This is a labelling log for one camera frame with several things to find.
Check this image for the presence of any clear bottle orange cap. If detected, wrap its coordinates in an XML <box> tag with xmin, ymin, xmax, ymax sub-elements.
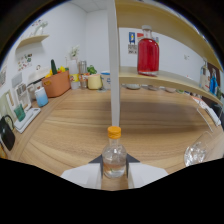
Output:
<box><xmin>101</xmin><ymin>125</ymin><xmax>128</xmax><ymax>179</ymax></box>

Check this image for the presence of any clear glass cup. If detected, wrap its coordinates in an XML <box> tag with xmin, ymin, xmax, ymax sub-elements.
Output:
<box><xmin>183</xmin><ymin>130</ymin><xmax>214</xmax><ymax>168</ymax></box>

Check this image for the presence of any blue and white cup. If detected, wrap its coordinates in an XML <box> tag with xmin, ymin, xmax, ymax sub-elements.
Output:
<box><xmin>34</xmin><ymin>87</ymin><xmax>50</xmax><ymax>108</ymax></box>

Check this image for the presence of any white cup blue band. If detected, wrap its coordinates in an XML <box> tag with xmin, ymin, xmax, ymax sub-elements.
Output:
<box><xmin>100</xmin><ymin>70</ymin><xmax>112</xmax><ymax>90</ymax></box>

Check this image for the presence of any white tray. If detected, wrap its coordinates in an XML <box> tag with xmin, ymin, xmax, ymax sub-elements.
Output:
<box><xmin>13</xmin><ymin>107</ymin><xmax>42</xmax><ymax>134</ymax></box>

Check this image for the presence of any black kettle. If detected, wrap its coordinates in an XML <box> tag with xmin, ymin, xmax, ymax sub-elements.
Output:
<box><xmin>0</xmin><ymin>114</ymin><xmax>16</xmax><ymax>152</ymax></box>

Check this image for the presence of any green mug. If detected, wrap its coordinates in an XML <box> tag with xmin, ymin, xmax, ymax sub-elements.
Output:
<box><xmin>13</xmin><ymin>103</ymin><xmax>27</xmax><ymax>122</ymax></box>

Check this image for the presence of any yellow mug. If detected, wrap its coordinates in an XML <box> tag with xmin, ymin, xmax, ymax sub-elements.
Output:
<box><xmin>87</xmin><ymin>73</ymin><xmax>103</xmax><ymax>90</ymax></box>

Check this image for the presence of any orange storage basket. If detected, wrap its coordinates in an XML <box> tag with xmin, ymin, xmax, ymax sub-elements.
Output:
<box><xmin>41</xmin><ymin>69</ymin><xmax>72</xmax><ymax>98</ymax></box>

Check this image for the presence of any steel tumbler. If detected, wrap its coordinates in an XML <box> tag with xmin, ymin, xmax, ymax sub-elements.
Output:
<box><xmin>78</xmin><ymin>60</ymin><xmax>88</xmax><ymax>75</ymax></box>

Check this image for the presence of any clear bottle red label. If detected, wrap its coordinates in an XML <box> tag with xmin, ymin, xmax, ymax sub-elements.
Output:
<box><xmin>199</xmin><ymin>59</ymin><xmax>211</xmax><ymax>91</ymax></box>

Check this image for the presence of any red liquid glass bottle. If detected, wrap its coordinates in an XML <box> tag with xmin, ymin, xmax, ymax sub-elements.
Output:
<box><xmin>136</xmin><ymin>24</ymin><xmax>160</xmax><ymax>77</ymax></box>

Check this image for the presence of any white frame wooden shelf rack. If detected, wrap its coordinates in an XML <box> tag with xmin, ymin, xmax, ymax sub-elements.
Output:
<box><xmin>106</xmin><ymin>0</ymin><xmax>224</xmax><ymax>133</ymax></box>

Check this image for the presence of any wooden wall shelf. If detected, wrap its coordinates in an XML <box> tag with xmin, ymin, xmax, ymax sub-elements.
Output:
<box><xmin>15</xmin><ymin>34</ymin><xmax>50</xmax><ymax>49</ymax></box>

